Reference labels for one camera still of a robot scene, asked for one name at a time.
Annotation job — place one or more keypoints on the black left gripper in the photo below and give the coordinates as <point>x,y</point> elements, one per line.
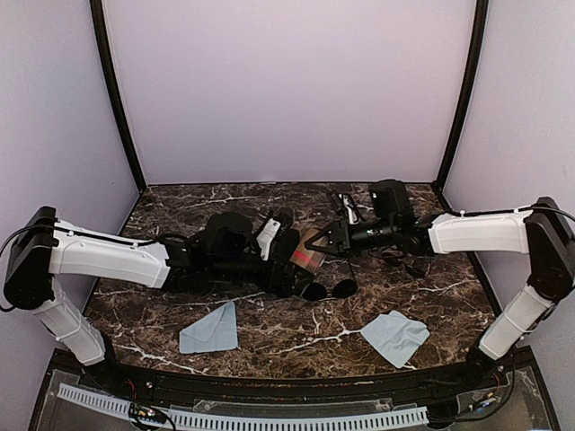
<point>284,288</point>

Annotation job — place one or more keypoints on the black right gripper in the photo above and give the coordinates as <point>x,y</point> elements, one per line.
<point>339,234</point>

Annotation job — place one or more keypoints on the plaid brown glasses case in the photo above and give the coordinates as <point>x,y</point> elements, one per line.
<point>308,259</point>

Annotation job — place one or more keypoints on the blue cleaning cloth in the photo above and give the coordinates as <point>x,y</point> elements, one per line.
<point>395,337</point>
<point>217,331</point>

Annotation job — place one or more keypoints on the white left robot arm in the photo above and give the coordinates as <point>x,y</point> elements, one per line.
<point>48,246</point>

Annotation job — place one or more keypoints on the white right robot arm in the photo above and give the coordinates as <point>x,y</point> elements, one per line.
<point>540,231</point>

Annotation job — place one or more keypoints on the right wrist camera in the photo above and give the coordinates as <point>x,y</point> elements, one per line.
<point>346,206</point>

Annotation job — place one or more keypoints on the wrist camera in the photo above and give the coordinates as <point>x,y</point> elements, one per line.
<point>266,237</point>
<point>346,206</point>

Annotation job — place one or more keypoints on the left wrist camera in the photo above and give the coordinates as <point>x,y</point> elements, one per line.
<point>266,237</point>

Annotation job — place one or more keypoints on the black corner frame post right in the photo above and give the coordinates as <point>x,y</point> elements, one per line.
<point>465,94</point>

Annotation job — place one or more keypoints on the black corner frame post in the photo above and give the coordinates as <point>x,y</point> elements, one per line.
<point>112,86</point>
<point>465,94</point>

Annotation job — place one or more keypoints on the white slotted cable duct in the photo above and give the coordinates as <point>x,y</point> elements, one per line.
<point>154,418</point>

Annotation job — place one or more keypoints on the black corner frame post left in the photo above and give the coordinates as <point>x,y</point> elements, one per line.
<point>112,86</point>

